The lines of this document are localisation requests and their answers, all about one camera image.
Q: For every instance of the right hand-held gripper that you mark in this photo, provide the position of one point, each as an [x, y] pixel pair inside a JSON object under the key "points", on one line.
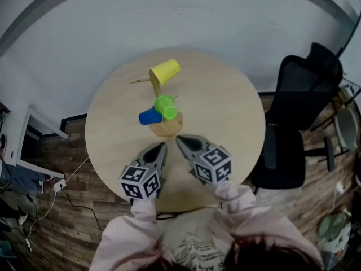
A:
{"points": [[214, 165]]}

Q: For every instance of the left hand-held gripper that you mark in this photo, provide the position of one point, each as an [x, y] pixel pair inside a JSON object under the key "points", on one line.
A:
{"points": [[138, 179]]}

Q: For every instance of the wooden cup tree stand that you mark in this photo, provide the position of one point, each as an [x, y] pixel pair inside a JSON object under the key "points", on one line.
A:
{"points": [[166, 128]]}

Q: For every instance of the blue plastic cup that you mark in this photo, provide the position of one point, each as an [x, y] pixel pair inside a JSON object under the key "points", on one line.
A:
{"points": [[149, 117]]}

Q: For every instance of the green plastic cup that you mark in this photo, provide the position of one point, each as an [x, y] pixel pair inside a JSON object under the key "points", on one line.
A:
{"points": [[167, 106]]}

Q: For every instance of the yellow plastic cup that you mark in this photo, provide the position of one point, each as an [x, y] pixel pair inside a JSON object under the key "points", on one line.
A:
{"points": [[166, 70]]}

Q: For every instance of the person's right forearm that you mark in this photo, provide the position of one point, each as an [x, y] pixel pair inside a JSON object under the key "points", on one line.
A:
{"points": [[234, 196]]}

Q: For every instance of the person's left forearm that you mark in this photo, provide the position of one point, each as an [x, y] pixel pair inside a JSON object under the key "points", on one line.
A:
{"points": [[144, 210]]}

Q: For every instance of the black table base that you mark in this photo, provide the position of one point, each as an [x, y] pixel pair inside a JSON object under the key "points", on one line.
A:
{"points": [[166, 215]]}

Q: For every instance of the person's torso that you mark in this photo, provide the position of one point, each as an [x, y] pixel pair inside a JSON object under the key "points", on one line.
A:
{"points": [[194, 241]]}

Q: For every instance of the black mesh office chair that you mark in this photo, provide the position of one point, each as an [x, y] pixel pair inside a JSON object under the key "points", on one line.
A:
{"points": [[299, 95]]}

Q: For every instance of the white power strip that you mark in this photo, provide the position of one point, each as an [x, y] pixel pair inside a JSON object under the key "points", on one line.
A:
{"points": [[339, 188]]}

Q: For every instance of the grey shell chair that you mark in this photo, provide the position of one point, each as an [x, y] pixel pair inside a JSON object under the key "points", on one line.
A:
{"points": [[345, 128]]}

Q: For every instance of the green floor fan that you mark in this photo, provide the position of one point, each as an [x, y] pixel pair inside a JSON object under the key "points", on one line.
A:
{"points": [[332, 227]]}

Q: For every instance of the clear storage box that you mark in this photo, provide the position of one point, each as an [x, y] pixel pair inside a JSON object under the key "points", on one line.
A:
{"points": [[338, 250]]}

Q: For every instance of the white cabinet frame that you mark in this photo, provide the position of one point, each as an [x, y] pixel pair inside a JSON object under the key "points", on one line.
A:
{"points": [[17, 140]]}

